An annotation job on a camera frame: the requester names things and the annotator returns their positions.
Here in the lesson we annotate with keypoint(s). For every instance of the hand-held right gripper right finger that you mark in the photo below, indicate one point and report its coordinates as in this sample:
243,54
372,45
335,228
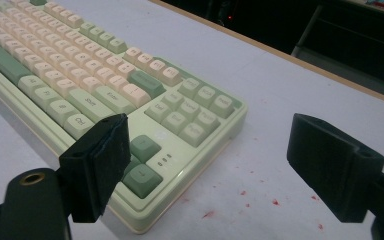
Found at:
333,166

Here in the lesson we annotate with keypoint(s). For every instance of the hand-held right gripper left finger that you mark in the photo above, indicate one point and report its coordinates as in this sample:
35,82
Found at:
96,166

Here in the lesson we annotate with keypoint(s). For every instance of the green and cream keyboard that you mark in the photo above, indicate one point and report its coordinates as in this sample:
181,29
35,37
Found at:
180,160

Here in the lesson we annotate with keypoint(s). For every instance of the dark shelf unit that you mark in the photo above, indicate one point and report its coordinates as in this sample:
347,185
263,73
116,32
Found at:
356,43

